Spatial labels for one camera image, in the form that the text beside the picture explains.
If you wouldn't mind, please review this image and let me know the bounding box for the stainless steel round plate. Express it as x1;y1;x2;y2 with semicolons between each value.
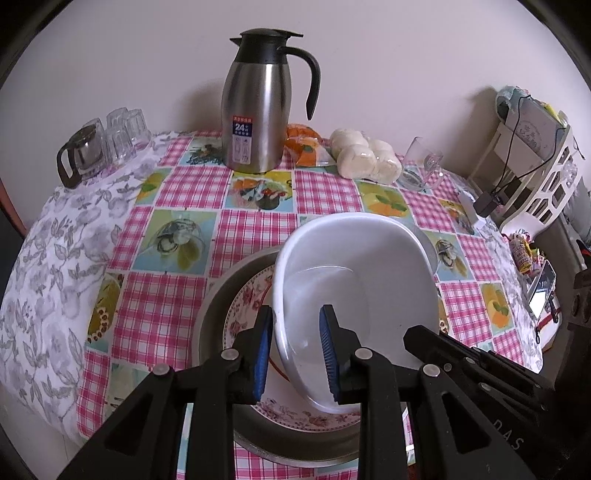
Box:
192;247;361;468

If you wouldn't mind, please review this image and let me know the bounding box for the floral rim round plate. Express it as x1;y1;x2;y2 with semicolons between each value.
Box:
221;263;366;429

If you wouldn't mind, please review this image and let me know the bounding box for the white square bowl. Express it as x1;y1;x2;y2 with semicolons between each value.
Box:
271;213;439;414

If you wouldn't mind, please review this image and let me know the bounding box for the strawberry pattern bowl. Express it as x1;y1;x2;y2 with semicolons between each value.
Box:
270;341;290;381

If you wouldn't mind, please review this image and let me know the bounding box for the light blue bowl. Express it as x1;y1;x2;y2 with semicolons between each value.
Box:
410;225;439;275

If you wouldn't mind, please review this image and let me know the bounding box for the smartphone on stand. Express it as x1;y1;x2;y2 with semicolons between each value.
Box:
528;260;556;321

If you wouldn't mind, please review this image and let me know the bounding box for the grey floral table cover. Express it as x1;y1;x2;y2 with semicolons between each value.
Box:
1;132;190;443

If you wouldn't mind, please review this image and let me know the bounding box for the colourful snack packet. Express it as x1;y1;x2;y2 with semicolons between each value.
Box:
508;232;541;277

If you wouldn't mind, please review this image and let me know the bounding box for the black power adapter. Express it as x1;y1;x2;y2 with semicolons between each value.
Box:
473;192;499;217

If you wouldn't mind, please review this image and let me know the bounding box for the checkered picture tablecloth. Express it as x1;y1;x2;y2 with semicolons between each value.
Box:
77;131;543;437

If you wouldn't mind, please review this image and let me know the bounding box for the glass mug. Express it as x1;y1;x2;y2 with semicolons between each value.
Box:
398;137;444;192

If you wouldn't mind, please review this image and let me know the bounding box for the small glass cup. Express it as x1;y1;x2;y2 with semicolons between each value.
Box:
105;125;135;165
125;109;151;150
106;107;128;130

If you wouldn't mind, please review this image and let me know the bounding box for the bag of steamed buns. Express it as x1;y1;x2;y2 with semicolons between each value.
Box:
329;128;403;185

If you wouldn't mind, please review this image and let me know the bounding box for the orange snack packet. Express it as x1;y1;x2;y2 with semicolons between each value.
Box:
284;124;335;168

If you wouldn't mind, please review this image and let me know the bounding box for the stainless steel thermos jug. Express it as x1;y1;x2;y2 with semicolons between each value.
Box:
221;28;321;174

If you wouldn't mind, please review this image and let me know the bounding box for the black charger cable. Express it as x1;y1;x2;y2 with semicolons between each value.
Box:
489;94;569;204

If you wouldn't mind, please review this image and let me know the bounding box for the glass teapot black handle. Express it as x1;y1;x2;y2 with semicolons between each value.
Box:
56;118;108;189

